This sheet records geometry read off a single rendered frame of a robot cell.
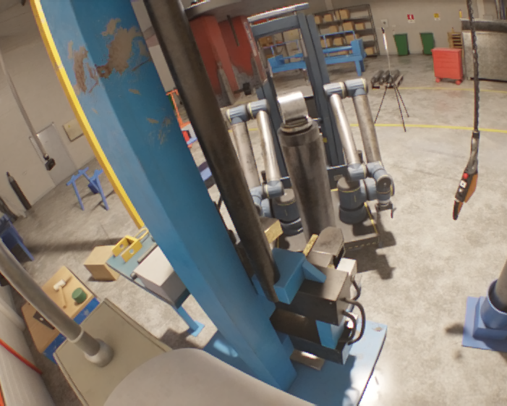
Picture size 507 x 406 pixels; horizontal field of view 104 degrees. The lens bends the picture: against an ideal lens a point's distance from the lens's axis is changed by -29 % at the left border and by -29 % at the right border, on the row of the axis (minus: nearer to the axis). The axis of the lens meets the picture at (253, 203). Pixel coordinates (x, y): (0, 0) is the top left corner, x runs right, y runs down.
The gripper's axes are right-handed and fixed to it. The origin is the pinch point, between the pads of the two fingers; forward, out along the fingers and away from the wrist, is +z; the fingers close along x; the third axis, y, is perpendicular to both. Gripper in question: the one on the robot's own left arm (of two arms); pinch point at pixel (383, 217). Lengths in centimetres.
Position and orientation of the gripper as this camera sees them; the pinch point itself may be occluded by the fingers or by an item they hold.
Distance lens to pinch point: 221.5
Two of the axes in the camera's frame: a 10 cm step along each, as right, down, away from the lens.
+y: -0.8, 5.7, -8.2
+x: 9.5, -2.0, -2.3
